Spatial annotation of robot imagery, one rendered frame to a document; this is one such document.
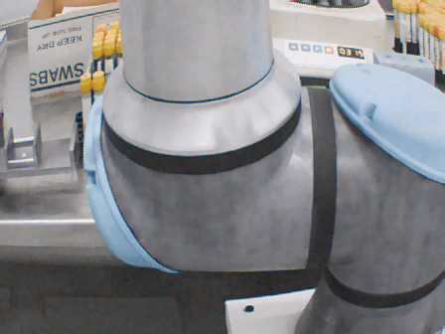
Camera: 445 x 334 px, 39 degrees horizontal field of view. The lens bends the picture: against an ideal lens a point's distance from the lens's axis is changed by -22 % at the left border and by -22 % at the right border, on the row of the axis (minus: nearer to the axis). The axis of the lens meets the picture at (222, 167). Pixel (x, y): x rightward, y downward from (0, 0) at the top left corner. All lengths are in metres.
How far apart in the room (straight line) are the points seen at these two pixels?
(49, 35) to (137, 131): 0.67
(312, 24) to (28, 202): 0.50
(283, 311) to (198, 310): 0.94
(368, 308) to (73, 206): 0.44
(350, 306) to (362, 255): 0.05
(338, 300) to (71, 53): 0.67
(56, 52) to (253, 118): 0.69
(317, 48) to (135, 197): 0.66
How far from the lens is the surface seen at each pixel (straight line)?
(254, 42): 0.38
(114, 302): 1.58
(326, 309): 0.51
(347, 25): 1.06
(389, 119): 0.42
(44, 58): 1.07
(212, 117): 0.39
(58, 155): 0.84
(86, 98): 0.86
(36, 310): 1.58
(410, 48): 1.22
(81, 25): 1.04
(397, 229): 0.44
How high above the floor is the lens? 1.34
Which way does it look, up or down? 32 degrees down
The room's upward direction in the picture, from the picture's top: 2 degrees counter-clockwise
